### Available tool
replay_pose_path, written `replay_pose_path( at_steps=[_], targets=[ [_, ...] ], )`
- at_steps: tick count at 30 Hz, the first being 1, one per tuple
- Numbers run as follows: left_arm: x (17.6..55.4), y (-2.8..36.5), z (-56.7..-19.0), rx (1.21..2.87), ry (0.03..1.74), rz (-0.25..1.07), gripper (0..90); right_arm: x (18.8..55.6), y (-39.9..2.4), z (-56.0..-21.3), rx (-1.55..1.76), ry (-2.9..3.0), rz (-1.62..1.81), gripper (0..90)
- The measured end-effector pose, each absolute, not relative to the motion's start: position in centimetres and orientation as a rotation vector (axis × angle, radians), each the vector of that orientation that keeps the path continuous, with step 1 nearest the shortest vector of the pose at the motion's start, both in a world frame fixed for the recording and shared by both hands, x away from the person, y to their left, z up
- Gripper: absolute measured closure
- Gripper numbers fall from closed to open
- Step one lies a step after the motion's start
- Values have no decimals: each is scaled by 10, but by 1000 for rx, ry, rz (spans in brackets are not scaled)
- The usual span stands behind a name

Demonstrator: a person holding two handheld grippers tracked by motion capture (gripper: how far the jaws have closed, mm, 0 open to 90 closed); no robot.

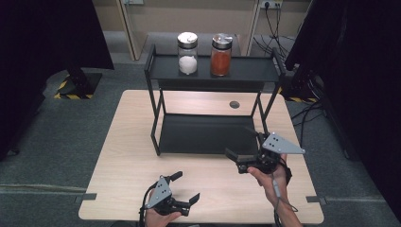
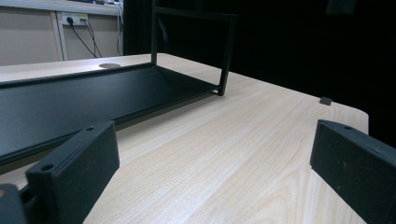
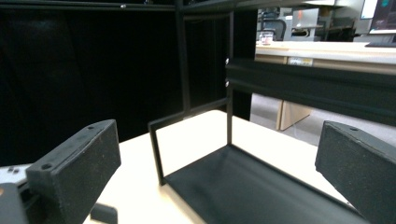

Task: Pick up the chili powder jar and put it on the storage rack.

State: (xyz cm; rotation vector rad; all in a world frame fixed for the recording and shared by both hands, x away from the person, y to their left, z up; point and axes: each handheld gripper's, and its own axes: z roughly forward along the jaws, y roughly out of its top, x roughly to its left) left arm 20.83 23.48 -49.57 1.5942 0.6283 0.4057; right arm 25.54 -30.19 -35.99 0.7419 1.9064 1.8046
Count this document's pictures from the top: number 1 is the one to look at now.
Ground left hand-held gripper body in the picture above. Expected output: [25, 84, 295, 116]
[143, 176, 191, 218]

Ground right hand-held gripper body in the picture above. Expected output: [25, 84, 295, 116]
[235, 131, 306, 175]

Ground black metal shelf rack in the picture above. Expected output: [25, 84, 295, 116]
[144, 44, 287, 157]

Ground glass jar with orange powder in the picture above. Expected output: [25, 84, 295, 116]
[210, 32, 234, 78]

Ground glass jar with white granules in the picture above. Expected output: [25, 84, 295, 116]
[176, 31, 200, 77]

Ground person's left hand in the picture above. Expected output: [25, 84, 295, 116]
[145, 188, 183, 227]

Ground person's right hand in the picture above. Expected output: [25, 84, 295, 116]
[247, 153, 290, 206]

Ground stand base with striped tape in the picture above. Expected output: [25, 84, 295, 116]
[277, 82, 319, 104]
[54, 71, 104, 100]

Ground black curtain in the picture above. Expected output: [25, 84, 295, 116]
[285, 0, 401, 221]
[0, 0, 115, 162]

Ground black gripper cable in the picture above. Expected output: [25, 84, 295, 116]
[137, 184, 155, 227]

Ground black floor cables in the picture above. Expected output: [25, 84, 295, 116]
[290, 102, 325, 148]

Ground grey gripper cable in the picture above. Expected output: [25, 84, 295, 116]
[271, 178, 282, 227]

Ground black power cables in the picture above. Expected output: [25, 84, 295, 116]
[252, 4, 297, 56]

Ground white post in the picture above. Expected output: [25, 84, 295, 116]
[245, 0, 263, 57]
[115, 0, 144, 61]

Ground white wall socket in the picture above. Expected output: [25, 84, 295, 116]
[260, 0, 284, 9]

